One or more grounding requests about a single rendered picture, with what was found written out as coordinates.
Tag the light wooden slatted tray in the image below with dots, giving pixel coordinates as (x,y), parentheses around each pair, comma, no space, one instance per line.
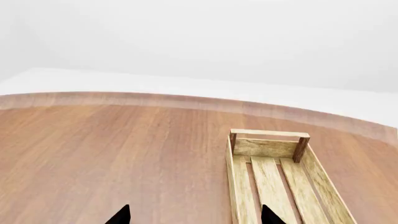
(280,177)

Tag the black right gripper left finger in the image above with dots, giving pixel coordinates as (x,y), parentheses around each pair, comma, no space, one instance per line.
(122,217)

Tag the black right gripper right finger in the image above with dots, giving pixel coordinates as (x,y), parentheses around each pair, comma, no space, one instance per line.
(269,217)

